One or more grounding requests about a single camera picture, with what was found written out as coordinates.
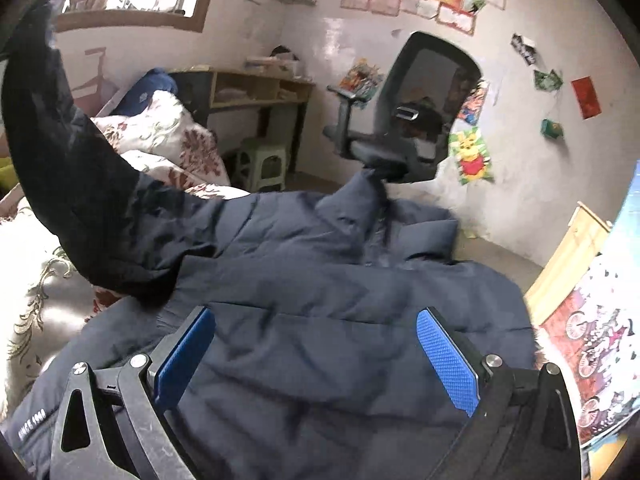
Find clear plastic box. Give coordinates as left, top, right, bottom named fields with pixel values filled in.
left=244, top=57, right=301, bottom=77

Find navy puffer jacket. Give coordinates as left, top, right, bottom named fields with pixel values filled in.
left=0, top=7, right=541, bottom=480

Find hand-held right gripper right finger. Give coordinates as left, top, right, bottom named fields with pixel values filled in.
left=416, top=307, right=583, bottom=480

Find black white photo card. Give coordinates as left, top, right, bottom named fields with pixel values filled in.
left=511, top=34, right=538, bottom=66

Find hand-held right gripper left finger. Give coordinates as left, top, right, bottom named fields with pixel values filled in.
left=50, top=305, right=217, bottom=480

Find red paper sheet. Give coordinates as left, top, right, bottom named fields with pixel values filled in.
left=571, top=76, right=601, bottom=120

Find black mesh office chair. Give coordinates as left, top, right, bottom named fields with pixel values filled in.
left=322, top=31, right=483, bottom=184

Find blue bicycle printed curtain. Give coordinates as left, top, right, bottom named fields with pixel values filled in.
left=537, top=160, right=640, bottom=446

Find green picture card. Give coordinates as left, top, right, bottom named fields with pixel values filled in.
left=533, top=69, right=563, bottom=92

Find light wooden cabinet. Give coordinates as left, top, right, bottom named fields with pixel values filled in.
left=524, top=201, right=612, bottom=318

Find green plastic stool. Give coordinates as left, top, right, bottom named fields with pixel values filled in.
left=235, top=137, right=291, bottom=193

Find yellow bear poster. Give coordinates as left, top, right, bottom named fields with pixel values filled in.
left=448, top=127, right=496, bottom=185

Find anime character poster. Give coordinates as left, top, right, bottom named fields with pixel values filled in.
left=457, top=80, right=488, bottom=126

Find wooden desk with shelf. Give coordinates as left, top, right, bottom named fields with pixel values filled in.
left=170, top=67, right=316, bottom=171

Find colourful cartoon poster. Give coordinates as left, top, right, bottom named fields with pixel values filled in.
left=340, top=58, right=383, bottom=98

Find blue pillow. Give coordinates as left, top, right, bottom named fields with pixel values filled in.
left=112, top=67, right=178, bottom=116

